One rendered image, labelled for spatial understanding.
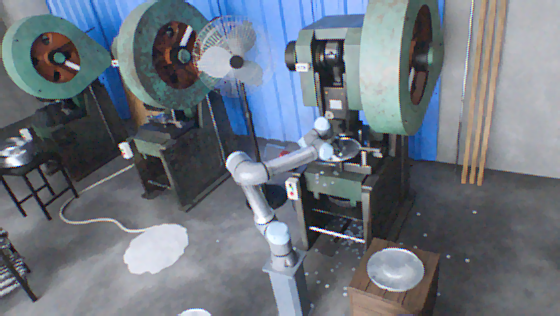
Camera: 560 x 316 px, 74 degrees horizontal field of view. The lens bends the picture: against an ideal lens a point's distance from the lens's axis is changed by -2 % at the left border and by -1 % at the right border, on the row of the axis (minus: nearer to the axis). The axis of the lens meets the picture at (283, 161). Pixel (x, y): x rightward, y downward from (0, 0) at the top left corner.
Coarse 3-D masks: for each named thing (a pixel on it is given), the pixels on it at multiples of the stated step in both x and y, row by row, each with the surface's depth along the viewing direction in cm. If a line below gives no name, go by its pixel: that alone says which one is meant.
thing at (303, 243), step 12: (300, 168) 248; (300, 180) 244; (312, 192) 265; (300, 204) 251; (312, 204) 265; (300, 216) 258; (312, 216) 268; (324, 216) 289; (300, 228) 264; (300, 240) 277; (312, 240) 274
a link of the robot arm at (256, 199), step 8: (240, 152) 185; (232, 160) 180; (240, 160) 177; (248, 160) 177; (232, 168) 178; (240, 184) 185; (248, 192) 189; (256, 192) 190; (248, 200) 193; (256, 200) 192; (264, 200) 196; (256, 208) 195; (264, 208) 196; (256, 216) 200; (264, 216) 198; (272, 216) 200; (256, 224) 208; (264, 224) 199
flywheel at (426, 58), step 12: (420, 12) 202; (420, 24) 208; (420, 36) 213; (420, 48) 184; (432, 48) 185; (420, 60) 185; (432, 60) 186; (420, 72) 219; (420, 84) 218; (420, 96) 215
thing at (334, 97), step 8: (328, 88) 219; (336, 88) 217; (328, 96) 222; (336, 96) 219; (344, 96) 217; (328, 104) 225; (336, 104) 222; (344, 104) 220; (328, 112) 227; (336, 112) 225; (344, 112) 222; (328, 120) 227; (336, 120) 225; (344, 120) 224; (352, 120) 229; (336, 128) 227; (344, 128) 226
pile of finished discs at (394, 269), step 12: (384, 252) 210; (396, 252) 209; (408, 252) 207; (372, 264) 204; (384, 264) 202; (396, 264) 200; (408, 264) 200; (420, 264) 198; (372, 276) 198; (384, 276) 196; (396, 276) 194; (408, 276) 193; (420, 276) 192; (384, 288) 190; (396, 288) 188; (408, 288) 187
